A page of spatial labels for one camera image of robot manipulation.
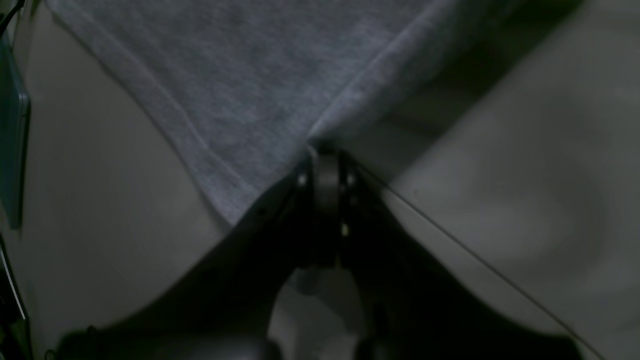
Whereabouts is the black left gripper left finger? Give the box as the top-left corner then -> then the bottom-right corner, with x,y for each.
55,150 -> 326,360

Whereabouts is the grey T-shirt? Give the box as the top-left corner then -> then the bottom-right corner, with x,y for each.
45,0 -> 531,227

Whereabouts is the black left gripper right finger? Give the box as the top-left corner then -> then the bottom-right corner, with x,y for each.
338,152 -> 583,360

